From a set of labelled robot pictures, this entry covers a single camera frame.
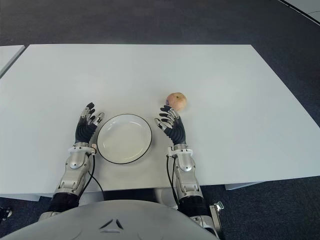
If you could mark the robot left hand black silver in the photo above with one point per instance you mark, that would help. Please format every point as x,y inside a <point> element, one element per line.
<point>83,132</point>

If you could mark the robot right hand black silver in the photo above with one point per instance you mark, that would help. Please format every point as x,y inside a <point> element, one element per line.
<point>177,132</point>

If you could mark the yellow red apple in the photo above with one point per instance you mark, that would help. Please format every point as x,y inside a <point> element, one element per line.
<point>178,100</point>

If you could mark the robot right arm silver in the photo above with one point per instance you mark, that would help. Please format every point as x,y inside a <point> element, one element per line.
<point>186,172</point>

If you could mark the robot left arm silver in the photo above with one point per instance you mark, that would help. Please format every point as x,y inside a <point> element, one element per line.
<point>72,170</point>

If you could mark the white plate black rim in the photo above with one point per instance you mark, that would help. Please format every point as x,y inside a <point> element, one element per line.
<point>123,140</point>

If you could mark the white robot waist part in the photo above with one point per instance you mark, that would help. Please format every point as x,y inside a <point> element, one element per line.
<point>163,196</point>

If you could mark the white table foot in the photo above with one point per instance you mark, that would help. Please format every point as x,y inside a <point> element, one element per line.
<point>20,197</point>
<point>240,186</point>

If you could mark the grey robot torso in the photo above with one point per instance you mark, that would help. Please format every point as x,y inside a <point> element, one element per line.
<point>112,220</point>

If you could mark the white side table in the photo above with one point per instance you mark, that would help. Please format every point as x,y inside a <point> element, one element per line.
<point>8,56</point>

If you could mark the black caster wheel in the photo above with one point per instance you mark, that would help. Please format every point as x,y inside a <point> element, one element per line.
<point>6,213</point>

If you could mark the white corner table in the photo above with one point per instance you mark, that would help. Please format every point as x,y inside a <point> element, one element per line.
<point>306,7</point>

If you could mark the silver metal bracket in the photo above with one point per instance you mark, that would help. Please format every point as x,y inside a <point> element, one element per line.
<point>215,217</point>

